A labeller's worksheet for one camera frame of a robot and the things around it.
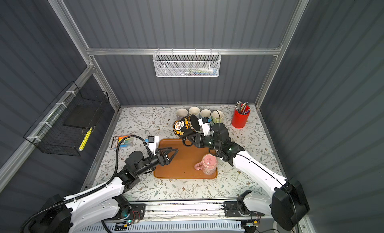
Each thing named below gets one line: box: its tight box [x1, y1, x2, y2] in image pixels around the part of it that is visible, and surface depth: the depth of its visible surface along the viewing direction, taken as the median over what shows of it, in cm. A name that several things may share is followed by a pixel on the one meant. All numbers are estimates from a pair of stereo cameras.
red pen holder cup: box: [231, 100, 251, 129], surface depth 103 cm
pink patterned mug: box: [194, 154, 217, 176], surface depth 80 cm
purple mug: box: [176, 108, 189, 120], surface depth 110 cm
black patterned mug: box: [172, 114, 201, 147], surface depth 74 cm
